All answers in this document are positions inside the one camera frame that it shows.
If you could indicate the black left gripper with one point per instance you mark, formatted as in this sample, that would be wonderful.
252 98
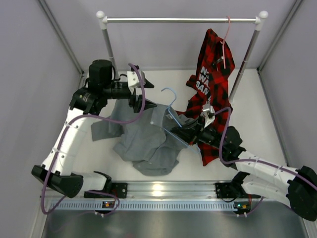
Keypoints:
136 105

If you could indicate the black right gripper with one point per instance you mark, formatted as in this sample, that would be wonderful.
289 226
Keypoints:
190 133

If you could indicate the light blue wire hanger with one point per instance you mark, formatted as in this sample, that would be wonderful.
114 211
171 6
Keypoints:
193 148

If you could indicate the grey button shirt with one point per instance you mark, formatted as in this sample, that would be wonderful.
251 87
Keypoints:
145 143

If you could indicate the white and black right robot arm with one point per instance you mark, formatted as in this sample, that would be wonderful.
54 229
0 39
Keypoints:
233 155

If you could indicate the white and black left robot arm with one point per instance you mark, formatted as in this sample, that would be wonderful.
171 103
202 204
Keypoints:
56 171

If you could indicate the red black plaid shirt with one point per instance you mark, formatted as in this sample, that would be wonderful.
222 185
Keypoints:
210 80

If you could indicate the silver white clothes rack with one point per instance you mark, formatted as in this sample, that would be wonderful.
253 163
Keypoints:
258 21

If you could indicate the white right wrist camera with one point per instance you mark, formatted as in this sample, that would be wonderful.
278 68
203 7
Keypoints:
208 114

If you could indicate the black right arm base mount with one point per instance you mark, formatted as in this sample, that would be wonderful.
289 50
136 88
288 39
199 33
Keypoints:
226 190

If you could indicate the pink wire hanger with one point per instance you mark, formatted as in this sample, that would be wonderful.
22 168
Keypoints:
224 41

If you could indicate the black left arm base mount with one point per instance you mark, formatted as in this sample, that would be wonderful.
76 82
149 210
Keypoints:
119 189

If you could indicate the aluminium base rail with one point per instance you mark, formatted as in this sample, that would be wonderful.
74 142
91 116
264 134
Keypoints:
171 189

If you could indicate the grey slotted cable duct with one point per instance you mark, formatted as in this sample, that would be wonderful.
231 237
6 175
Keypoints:
152 205

